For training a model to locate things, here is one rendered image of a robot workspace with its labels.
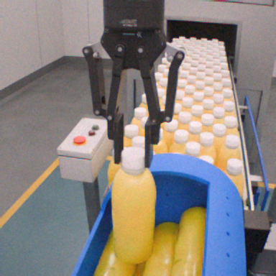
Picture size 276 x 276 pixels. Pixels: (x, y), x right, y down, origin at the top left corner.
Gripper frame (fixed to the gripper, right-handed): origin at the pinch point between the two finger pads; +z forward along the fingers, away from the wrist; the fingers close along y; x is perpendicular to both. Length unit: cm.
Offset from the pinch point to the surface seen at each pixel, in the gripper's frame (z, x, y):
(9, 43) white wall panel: 62, 318, -241
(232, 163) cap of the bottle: 20.3, 28.7, 18.7
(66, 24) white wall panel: 60, 455, -218
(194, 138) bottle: 24, 46, 8
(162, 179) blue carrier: 14.1, 10.7, 3.3
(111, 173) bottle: 26.2, 26.4, -12.0
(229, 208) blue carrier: 12.1, 1.9, 15.8
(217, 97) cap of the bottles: 20, 72, 15
